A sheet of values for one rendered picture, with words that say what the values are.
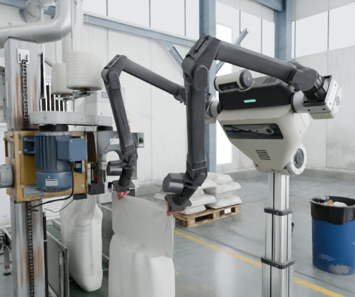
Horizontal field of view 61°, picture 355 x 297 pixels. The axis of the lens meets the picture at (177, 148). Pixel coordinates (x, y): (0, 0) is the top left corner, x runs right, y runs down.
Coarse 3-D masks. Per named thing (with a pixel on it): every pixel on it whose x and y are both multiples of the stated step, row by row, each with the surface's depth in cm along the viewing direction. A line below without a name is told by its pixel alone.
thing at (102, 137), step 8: (104, 136) 157; (112, 136) 160; (104, 144) 157; (112, 144) 160; (136, 144) 169; (104, 152) 157; (120, 152) 164; (96, 168) 155; (136, 168) 170; (96, 176) 156; (136, 176) 170
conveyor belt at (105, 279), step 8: (8, 232) 290; (56, 232) 288; (104, 272) 204; (72, 280) 193; (104, 280) 193; (72, 288) 184; (80, 288) 184; (104, 288) 183; (72, 296) 174; (80, 296) 174; (88, 296) 174; (96, 296) 174; (104, 296) 174
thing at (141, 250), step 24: (120, 216) 152; (144, 216) 133; (168, 216) 122; (120, 240) 143; (144, 240) 133; (168, 240) 123; (120, 264) 136; (144, 264) 125; (168, 264) 127; (120, 288) 137; (144, 288) 124; (168, 288) 127
